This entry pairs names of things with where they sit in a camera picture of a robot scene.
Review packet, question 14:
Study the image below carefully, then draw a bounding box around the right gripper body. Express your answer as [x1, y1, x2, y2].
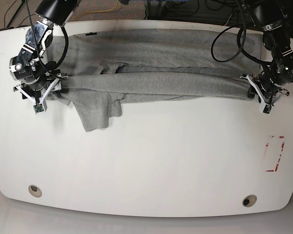
[13, 73, 68, 105]

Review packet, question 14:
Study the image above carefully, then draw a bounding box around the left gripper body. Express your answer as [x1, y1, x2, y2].
[240, 74, 290, 105]

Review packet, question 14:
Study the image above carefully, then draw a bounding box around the grey t-shirt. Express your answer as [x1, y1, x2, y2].
[48, 29, 260, 132]

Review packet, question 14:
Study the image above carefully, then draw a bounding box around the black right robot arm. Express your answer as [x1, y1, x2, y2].
[9, 0, 80, 113]

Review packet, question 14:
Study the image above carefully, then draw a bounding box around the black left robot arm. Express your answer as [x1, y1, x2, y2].
[233, 0, 293, 106]

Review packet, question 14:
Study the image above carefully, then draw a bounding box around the red tape marking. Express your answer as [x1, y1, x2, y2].
[263, 136, 285, 172]

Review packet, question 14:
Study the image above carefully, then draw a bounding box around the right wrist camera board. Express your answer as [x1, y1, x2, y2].
[33, 102, 47, 114]

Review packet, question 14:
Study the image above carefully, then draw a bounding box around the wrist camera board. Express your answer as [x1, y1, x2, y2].
[261, 103, 274, 115]
[33, 102, 47, 114]

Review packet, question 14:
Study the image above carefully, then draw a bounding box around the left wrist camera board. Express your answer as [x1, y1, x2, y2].
[261, 103, 274, 115]

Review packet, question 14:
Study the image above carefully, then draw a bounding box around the left table cable grommet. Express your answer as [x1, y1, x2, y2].
[28, 185, 42, 198]

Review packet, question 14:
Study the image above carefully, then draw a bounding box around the table cable grommet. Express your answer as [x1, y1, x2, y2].
[242, 195, 257, 208]
[28, 185, 42, 198]

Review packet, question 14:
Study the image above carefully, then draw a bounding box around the right table cable grommet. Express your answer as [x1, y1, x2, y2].
[242, 195, 257, 208]

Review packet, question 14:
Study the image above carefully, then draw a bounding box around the yellow cable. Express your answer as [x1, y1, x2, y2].
[72, 0, 120, 22]

